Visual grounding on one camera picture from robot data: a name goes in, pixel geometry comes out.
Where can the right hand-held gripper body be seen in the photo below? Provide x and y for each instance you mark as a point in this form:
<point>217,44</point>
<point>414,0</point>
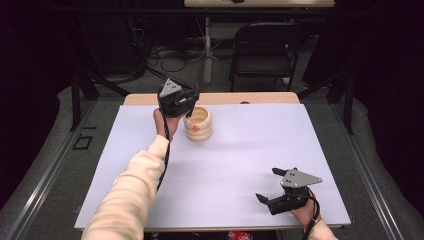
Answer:
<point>298,180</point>

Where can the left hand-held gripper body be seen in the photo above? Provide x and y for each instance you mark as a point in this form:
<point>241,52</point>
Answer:
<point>170,89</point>

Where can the cream ribbed holder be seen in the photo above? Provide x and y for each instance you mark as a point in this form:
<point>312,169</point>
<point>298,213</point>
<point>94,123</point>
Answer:
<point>200,129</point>

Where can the person's left hand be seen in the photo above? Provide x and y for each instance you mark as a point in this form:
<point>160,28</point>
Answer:
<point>173,126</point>

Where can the person's right hand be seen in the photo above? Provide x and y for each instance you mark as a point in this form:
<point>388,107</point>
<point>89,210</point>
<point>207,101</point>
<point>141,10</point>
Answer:
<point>305,213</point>

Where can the white table mat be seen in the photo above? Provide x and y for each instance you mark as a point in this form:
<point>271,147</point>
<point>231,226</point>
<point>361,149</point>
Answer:
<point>250,146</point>

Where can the wooden table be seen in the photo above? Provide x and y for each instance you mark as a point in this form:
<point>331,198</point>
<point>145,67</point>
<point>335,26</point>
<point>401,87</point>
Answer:
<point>233,98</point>

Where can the red packet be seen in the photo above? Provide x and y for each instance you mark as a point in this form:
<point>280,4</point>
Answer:
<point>240,235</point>

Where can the black folding chair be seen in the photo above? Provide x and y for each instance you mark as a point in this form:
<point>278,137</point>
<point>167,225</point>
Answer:
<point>263,63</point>

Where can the black metal stand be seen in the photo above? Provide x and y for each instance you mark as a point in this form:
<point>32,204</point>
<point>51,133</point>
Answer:
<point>349,103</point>
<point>75,100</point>

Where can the wooden desk with white leg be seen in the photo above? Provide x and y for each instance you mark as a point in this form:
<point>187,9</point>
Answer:
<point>266,3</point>

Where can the dark curtain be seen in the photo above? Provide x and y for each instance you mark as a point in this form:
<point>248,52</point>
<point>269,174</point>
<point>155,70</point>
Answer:
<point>396,100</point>
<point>23,100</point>

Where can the metal floor rail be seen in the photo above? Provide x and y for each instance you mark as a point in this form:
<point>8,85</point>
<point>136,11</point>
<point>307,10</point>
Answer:
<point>370,180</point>
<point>46,180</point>

